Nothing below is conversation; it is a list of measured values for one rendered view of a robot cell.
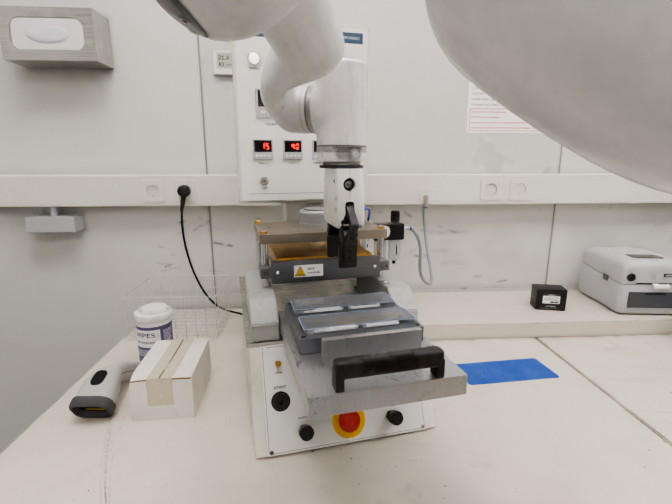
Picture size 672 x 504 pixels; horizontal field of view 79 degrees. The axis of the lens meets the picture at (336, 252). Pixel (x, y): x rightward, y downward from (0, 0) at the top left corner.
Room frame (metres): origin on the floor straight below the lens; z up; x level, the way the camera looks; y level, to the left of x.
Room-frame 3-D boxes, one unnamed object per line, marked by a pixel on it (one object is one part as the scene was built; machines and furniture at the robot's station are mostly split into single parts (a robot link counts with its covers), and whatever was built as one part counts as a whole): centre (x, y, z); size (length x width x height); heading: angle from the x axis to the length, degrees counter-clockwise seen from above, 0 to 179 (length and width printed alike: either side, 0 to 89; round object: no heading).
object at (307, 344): (0.66, -0.02, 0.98); 0.20 x 0.17 x 0.03; 105
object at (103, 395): (0.80, 0.49, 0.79); 0.20 x 0.08 x 0.08; 3
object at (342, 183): (0.70, -0.01, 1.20); 0.10 x 0.08 x 0.11; 15
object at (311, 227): (0.95, 0.03, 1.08); 0.31 x 0.24 x 0.13; 105
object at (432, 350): (0.48, -0.07, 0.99); 0.15 x 0.02 x 0.04; 105
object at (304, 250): (0.91, 0.04, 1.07); 0.22 x 0.17 x 0.10; 105
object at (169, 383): (0.81, 0.35, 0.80); 0.19 x 0.13 x 0.09; 3
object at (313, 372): (0.62, -0.03, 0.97); 0.30 x 0.22 x 0.08; 15
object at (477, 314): (1.26, -0.65, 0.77); 0.84 x 0.30 x 0.04; 93
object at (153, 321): (0.96, 0.46, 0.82); 0.09 x 0.09 x 0.15
